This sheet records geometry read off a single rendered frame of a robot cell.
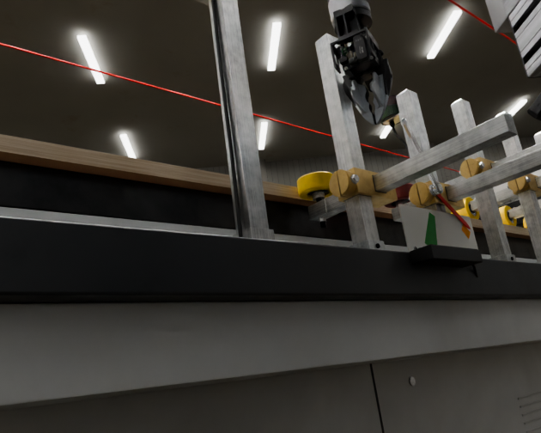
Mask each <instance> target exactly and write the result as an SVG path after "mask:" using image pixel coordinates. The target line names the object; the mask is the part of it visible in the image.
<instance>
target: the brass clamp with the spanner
mask: <svg viewBox="0 0 541 433"><path fill-rule="evenodd" d="M439 183H440V182H439ZM430 185H432V182H431V180H430V181H428V182H425V183H423V182H417V183H416V184H414V185H413V186H412V187H411V189H410V192H409V200H410V202H411V203H413V204H414V205H416V207H418V208H426V207H428V206H430V205H432V204H442V205H444V204H443V203H442V201H441V200H440V199H439V198H438V197H437V196H433V195H432V194H431V193H430V191H429V186H430ZM441 185H442V187H443V193H442V194H441V196H442V197H443V198H444V199H445V200H446V201H447V202H448V203H449V204H450V205H451V206H452V207H453V208H454V209H455V210H461V209H463V208H465V204H464V200H463V199H461V200H459V201H457V202H455V201H451V200H448V196H447V190H446V187H447V186H450V185H448V184H444V183H441ZM445 209H446V213H452V212H451V211H450V210H449V209H448V208H447V207H446V206H445Z"/></svg>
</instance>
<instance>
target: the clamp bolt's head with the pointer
mask: <svg viewBox="0 0 541 433"><path fill-rule="evenodd" d="M437 188H438V190H439V191H440V192H442V190H443V187H442V185H441V184H439V183H437ZM429 191H430V193H431V194H432V195H433V196H437V197H438V198H439V199H440V200H441V201H442V203H443V204H444V205H445V206H446V207H447V208H448V209H449V210H450V211H451V212H452V213H453V214H454V215H455V216H456V217H457V218H458V219H459V220H460V221H461V222H462V223H463V224H464V225H465V226H466V227H467V228H468V229H471V228H470V227H469V225H468V224H467V222H466V221H465V220H464V219H463V218H462V217H461V216H460V215H459V213H458V212H457V211H456V210H455V209H454V208H453V207H452V206H451V205H450V204H449V203H448V202H447V201H446V200H445V199H444V198H443V197H442V196H441V195H440V194H439V195H436V194H434V192H433V190H432V185H430V186H429Z"/></svg>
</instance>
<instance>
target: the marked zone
mask: <svg viewBox="0 0 541 433"><path fill-rule="evenodd" d="M425 244H426V245H430V244H434V245H437V237H436V227H435V216H434V215H432V214H431V213H430V212H429V219H428V226H427V232H426V237H425Z"/></svg>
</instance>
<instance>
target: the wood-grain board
mask: <svg viewBox="0 0 541 433"><path fill-rule="evenodd" d="M0 161H5V162H15V163H21V164H27V165H33V166H39V167H45V168H55V169H62V170H67V171H73V172H79V173H85V174H96V175H101V176H107V177H113V178H119V179H125V180H136V181H142V182H148V183H154V184H159V185H165V186H176V187H182V188H188V189H193V190H199V191H206V192H216V193H222V194H228V195H232V192H231V185H230V177H229V175H228V174H219V173H214V172H209V171H204V170H199V169H195V168H185V167H181V166H175V165H171V164H166V163H160V162H152V161H147V160H142V159H137V158H132V157H127V156H118V155H113V154H108V153H103V152H99V151H93V150H88V149H79V148H75V147H70V146H64V145H60V144H55V143H46V142H41V141H36V140H31V139H26V138H21V137H12V136H7V135H3V134H0ZM262 182H263V188H264V200H268V201H274V202H280V203H286V204H297V205H303V206H310V205H312V204H315V203H317V202H316V201H313V200H306V199H302V198H300V196H299V193H298V187H295V186H286V185H281V184H277V183H271V182H267V181H262ZM373 208H374V216H375V217H383V218H389V219H393V218H392V209H393V208H387V207H385V206H381V207H380V208H375V207H373ZM471 224H472V227H473V231H475V232H481V233H484V230H483V224H482V221H481V220H478V219H473V218H471ZM503 226H504V229H505V232H506V236H510V237H515V238H521V239H527V240H530V239H531V238H530V235H529V232H528V229H527V228H521V227H517V226H512V225H506V224H503Z"/></svg>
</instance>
